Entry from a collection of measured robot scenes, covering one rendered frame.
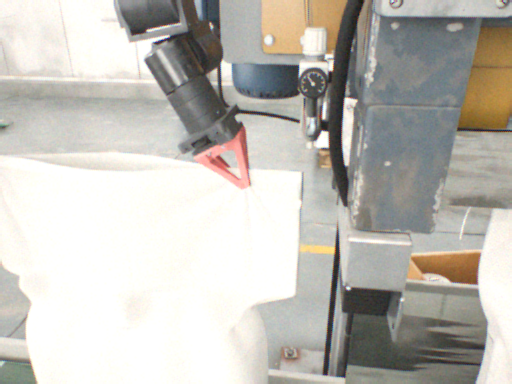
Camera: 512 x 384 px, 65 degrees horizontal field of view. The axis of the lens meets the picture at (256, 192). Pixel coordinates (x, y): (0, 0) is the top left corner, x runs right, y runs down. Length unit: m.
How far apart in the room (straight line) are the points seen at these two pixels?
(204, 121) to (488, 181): 0.35
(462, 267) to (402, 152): 1.76
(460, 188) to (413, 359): 0.56
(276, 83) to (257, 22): 0.11
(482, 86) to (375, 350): 0.60
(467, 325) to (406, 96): 0.71
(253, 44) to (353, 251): 0.45
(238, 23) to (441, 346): 0.77
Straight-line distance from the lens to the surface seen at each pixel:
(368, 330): 0.96
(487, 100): 0.67
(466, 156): 0.53
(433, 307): 0.93
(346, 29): 0.33
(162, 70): 0.51
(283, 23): 0.70
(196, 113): 0.50
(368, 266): 0.37
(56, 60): 6.63
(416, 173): 0.35
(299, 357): 1.68
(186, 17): 0.50
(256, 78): 0.75
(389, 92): 0.33
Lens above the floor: 1.25
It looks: 25 degrees down
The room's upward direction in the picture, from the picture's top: straight up
